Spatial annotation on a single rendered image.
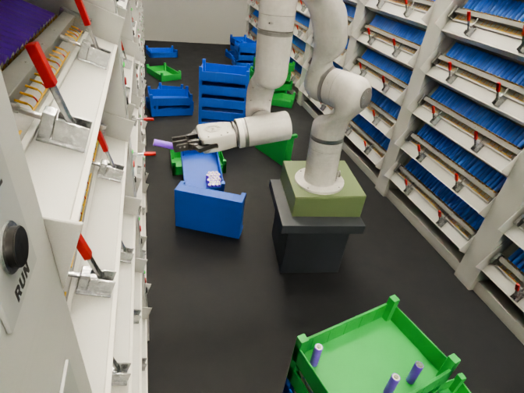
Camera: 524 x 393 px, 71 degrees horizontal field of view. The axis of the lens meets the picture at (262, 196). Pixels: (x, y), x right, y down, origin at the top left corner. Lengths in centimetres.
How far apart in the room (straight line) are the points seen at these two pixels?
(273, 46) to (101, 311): 72
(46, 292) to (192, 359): 109
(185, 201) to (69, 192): 133
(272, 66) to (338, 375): 75
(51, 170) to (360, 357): 80
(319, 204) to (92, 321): 103
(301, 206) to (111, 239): 89
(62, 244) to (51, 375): 7
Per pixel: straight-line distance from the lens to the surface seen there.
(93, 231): 59
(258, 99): 112
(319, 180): 137
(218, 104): 238
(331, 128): 128
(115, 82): 82
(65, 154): 37
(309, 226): 136
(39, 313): 21
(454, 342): 158
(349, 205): 142
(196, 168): 206
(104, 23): 79
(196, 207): 164
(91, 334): 47
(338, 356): 96
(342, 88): 121
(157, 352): 131
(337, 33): 114
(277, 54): 98
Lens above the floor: 109
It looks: 34 degrees down
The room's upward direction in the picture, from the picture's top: 7 degrees clockwise
